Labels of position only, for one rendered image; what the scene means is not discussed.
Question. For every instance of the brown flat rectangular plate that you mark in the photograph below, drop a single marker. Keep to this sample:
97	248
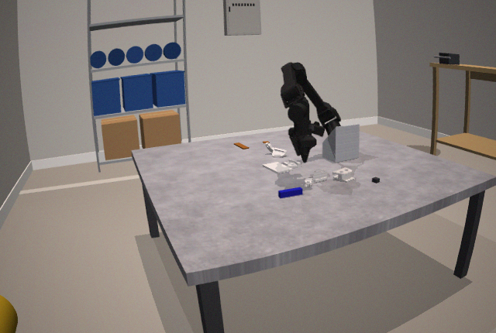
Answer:
241	146

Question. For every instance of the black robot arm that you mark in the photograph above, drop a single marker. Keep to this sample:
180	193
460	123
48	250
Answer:
293	92

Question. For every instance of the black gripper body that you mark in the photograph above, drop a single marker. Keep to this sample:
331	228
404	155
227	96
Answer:
300	130

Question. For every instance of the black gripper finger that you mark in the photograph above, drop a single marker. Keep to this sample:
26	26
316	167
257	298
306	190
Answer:
294	143
304	151

